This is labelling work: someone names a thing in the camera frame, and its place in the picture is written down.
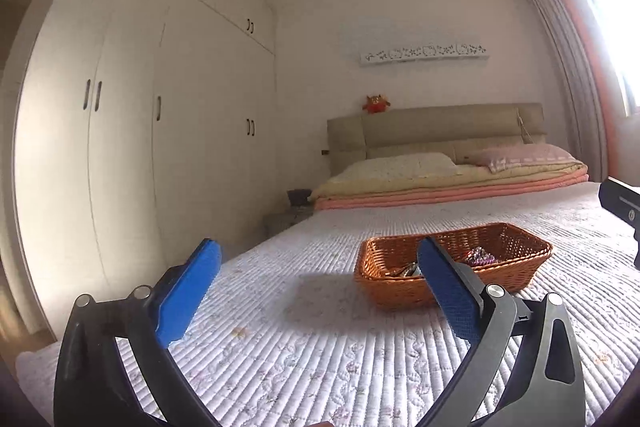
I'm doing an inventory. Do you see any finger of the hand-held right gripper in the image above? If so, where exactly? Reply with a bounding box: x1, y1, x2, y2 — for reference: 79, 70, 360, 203
598, 177, 640, 268

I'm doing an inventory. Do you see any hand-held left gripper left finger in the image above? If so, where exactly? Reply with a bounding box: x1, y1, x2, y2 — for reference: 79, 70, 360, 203
52, 237, 223, 427

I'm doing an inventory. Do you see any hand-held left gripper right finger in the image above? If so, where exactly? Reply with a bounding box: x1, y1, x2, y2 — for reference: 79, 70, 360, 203
416, 234, 586, 427

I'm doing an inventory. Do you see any purple spiral hair tie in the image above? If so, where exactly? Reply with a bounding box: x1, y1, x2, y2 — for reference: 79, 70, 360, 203
462, 247, 501, 267

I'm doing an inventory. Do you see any brown wicker basket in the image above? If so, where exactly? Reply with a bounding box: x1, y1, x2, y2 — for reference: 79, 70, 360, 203
354, 222, 553, 312

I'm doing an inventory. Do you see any folded pink blanket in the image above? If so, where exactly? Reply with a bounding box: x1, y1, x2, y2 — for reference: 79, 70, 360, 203
314, 172, 591, 210

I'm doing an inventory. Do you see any pink pillow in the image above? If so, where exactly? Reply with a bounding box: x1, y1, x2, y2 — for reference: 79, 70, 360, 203
465, 143, 576, 173

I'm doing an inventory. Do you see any folded yellow blanket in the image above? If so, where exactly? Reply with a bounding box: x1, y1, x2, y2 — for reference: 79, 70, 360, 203
307, 161, 588, 202

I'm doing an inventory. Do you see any grey nightstand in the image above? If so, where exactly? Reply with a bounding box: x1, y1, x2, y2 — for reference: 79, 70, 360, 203
262, 209, 314, 238

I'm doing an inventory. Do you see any white quilted bedspread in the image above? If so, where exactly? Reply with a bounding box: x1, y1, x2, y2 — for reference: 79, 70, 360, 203
15, 182, 640, 427

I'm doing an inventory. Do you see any white floral pillow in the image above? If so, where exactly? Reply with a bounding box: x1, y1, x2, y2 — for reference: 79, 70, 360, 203
345, 152, 458, 180

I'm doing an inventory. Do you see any dark box on nightstand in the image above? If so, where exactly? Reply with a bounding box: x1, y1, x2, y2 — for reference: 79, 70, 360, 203
286, 188, 314, 208

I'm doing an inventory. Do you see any grey curtain with orange edge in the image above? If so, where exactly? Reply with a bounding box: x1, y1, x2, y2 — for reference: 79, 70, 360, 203
517, 0, 609, 184

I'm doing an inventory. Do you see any beige padded headboard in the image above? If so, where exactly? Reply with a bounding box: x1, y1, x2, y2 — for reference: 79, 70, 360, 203
326, 103, 545, 175

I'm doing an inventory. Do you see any white built-in wardrobe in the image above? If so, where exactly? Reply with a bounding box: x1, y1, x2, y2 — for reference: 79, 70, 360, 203
10, 0, 278, 338

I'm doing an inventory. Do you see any brown framed window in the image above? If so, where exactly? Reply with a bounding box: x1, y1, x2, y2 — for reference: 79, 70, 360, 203
574, 0, 640, 118

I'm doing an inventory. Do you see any red plush toy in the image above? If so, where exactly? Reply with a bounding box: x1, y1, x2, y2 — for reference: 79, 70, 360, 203
363, 94, 392, 115

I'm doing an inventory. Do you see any white carved wall decoration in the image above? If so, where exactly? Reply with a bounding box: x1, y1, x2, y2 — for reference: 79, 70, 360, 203
359, 42, 488, 68

